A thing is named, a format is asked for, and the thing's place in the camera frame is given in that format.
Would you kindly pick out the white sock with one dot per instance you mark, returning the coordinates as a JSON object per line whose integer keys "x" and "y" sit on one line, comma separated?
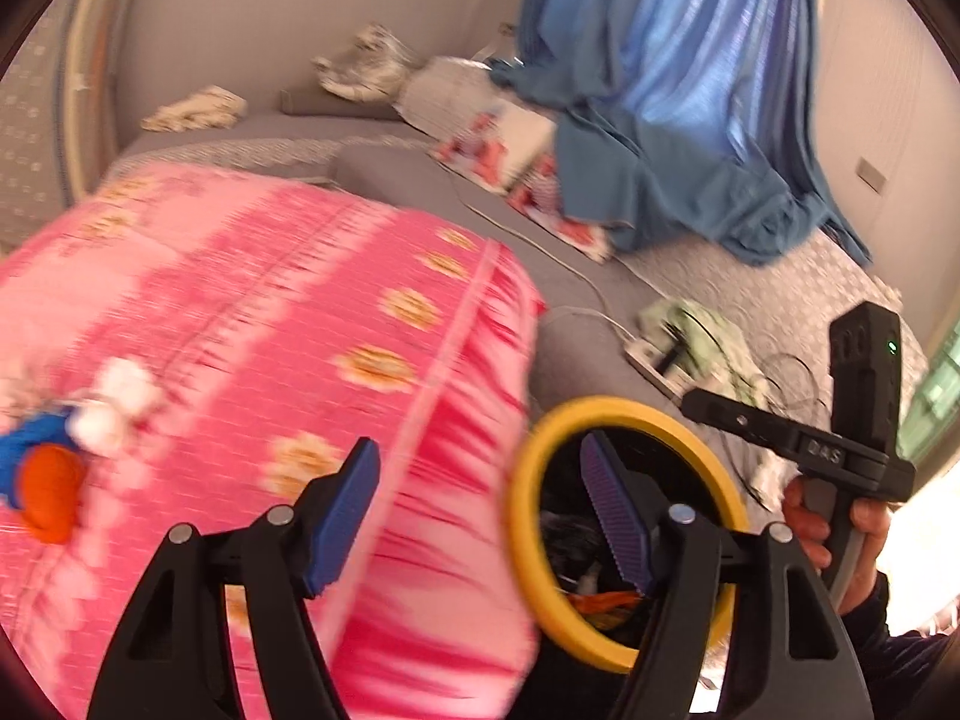
{"x": 120, "y": 390}

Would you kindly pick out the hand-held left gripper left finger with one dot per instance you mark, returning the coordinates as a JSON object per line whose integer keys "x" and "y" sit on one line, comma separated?
{"x": 349, "y": 510}

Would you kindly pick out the grey lace cover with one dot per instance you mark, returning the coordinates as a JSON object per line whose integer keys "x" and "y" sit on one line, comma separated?
{"x": 787, "y": 285}
{"x": 247, "y": 154}

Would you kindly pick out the person's right hand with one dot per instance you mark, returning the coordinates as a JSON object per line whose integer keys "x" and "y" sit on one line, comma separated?
{"x": 806, "y": 514}

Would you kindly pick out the cream crumpled cloth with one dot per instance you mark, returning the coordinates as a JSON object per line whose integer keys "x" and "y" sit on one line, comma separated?
{"x": 195, "y": 111}

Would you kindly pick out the grey pillow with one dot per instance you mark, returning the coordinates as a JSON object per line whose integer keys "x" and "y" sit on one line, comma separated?
{"x": 330, "y": 105}

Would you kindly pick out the wall outlet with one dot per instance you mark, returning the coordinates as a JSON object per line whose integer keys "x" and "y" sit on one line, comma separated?
{"x": 872, "y": 174}

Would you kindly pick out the window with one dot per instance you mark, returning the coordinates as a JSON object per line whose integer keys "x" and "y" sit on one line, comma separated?
{"x": 937, "y": 397}

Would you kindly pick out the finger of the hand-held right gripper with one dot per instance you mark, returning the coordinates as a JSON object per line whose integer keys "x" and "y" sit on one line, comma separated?
{"x": 742, "y": 420}

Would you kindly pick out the green floral cloth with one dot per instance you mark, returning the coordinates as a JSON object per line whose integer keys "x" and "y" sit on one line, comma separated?
{"x": 712, "y": 330}

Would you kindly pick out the blue crumpled scrap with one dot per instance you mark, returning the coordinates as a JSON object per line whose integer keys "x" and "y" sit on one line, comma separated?
{"x": 30, "y": 442}

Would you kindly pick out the lace-covered cushion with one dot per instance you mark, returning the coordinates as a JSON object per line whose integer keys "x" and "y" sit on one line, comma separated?
{"x": 450, "y": 86}

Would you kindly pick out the yellow-rimmed black bin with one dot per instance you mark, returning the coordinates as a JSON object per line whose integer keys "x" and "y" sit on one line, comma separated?
{"x": 521, "y": 510}

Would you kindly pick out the orange crumpled scrap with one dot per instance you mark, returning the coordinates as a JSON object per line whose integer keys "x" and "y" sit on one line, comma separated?
{"x": 49, "y": 495}

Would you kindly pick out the plush tiger toy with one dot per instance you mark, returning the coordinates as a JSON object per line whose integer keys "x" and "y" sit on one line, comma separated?
{"x": 367, "y": 64}

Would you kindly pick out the striped upright mattress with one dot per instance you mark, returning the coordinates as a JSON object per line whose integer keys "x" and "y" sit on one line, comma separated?
{"x": 30, "y": 135}

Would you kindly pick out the pink floral blanket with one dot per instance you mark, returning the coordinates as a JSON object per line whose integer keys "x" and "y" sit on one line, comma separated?
{"x": 262, "y": 315}

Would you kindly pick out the white power strip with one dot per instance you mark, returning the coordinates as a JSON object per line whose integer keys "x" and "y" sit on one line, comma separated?
{"x": 645, "y": 352}

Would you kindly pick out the grey floor sofa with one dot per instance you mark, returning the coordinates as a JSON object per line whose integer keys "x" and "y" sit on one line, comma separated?
{"x": 420, "y": 172}

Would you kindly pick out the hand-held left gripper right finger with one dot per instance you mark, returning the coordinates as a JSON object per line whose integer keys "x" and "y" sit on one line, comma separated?
{"x": 615, "y": 510}

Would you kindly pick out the blue curtain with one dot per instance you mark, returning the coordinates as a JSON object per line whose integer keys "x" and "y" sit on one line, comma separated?
{"x": 675, "y": 90}

